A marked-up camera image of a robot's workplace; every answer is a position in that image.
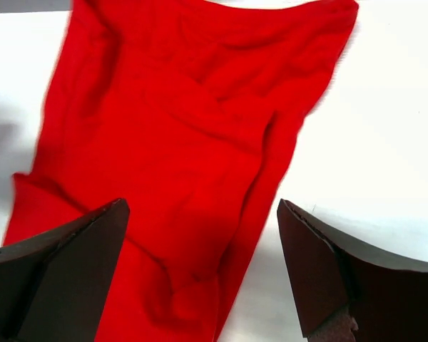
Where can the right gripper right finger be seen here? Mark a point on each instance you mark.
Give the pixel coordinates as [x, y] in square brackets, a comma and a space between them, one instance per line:
[348, 290]

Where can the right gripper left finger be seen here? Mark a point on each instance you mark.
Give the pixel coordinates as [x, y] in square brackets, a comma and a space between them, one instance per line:
[53, 286]

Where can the red t shirt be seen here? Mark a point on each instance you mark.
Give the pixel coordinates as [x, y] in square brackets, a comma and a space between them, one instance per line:
[190, 111]

